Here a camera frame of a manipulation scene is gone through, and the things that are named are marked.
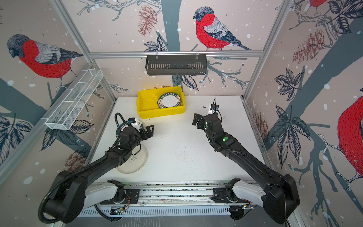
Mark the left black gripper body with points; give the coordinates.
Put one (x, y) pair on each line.
(137, 140)

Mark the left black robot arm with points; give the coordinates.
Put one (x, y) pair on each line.
(66, 197)

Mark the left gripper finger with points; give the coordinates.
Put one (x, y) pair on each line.
(147, 134)
(150, 129)

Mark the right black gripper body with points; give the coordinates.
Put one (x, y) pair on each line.
(203, 125)

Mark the yellow plastic bin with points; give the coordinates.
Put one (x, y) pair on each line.
(147, 103)

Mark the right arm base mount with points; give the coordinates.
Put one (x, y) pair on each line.
(224, 195)

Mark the green rim Hao Wei plate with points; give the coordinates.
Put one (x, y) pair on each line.
(169, 100)

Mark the white wire mesh shelf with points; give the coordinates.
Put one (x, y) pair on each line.
(76, 98)

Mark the plain cream plate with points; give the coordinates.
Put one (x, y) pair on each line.
(135, 162)

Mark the aluminium frame rail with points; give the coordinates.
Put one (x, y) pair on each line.
(118, 55)

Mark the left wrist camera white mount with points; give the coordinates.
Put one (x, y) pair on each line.
(136, 123)

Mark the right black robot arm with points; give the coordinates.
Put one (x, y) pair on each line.
(277, 194)

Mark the black hanging wire basket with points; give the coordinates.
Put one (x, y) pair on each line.
(164, 65)

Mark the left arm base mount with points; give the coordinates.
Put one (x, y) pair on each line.
(127, 197)

